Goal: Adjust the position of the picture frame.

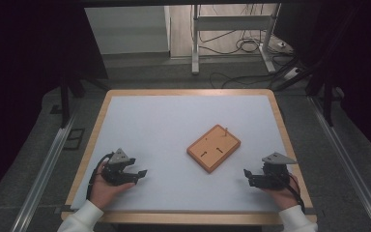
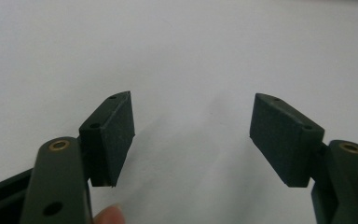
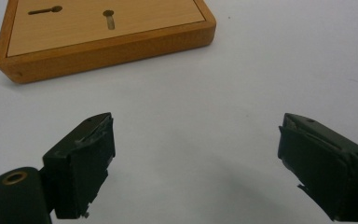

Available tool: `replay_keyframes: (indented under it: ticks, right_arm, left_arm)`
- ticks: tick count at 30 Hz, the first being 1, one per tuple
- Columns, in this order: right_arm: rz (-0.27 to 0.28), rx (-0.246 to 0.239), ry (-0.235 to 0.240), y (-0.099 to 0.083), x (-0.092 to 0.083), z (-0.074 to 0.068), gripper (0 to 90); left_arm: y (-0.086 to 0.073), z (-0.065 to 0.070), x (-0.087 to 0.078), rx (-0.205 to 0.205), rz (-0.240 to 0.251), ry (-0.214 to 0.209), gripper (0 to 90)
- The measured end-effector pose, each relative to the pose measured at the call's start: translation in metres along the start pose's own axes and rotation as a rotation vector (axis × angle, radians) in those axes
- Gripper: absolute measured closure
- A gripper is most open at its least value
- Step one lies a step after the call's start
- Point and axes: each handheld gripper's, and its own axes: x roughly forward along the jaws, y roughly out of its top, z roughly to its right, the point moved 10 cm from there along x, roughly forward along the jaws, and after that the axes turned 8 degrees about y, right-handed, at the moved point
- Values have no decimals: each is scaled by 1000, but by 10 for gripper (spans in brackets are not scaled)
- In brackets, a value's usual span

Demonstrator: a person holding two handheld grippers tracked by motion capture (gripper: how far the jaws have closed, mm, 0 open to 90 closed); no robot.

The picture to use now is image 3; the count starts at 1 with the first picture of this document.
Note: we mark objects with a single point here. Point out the wooden frame with keyhole slots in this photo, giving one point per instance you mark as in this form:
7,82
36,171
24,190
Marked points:
105,46

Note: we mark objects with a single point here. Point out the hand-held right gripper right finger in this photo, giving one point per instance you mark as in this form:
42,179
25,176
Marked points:
320,168

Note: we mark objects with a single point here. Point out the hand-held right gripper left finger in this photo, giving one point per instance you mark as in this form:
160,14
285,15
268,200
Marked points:
80,161

